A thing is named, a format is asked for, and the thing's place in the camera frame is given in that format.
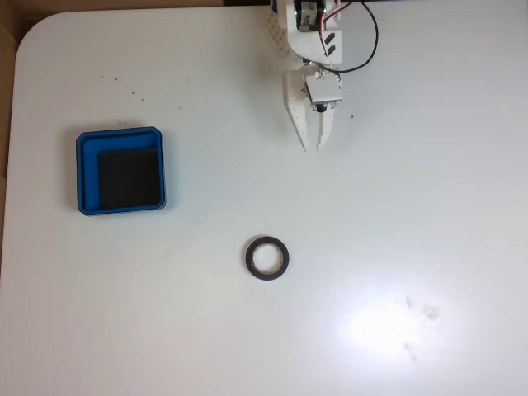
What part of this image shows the blue square box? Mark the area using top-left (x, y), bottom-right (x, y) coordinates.
top-left (75, 125), bottom-right (167, 217)

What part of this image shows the white square camera box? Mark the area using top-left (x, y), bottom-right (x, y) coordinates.
top-left (304, 75), bottom-right (345, 113)

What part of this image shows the red and white wire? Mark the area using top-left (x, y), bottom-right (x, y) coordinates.
top-left (318, 0), bottom-right (356, 67)

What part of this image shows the black tape roll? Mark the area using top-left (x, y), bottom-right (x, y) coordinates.
top-left (245, 235), bottom-right (290, 283)

